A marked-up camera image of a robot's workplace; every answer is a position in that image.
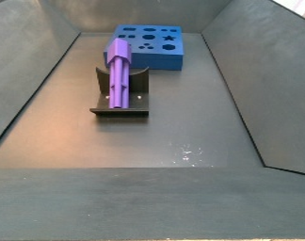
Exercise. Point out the purple three prong object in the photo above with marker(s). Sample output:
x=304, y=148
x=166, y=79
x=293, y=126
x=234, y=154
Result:
x=119, y=61

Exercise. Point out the black curved fixture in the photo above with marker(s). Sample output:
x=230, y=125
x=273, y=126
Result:
x=138, y=96

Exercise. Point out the blue foam shape board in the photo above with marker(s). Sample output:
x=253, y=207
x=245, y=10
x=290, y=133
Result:
x=157, y=45

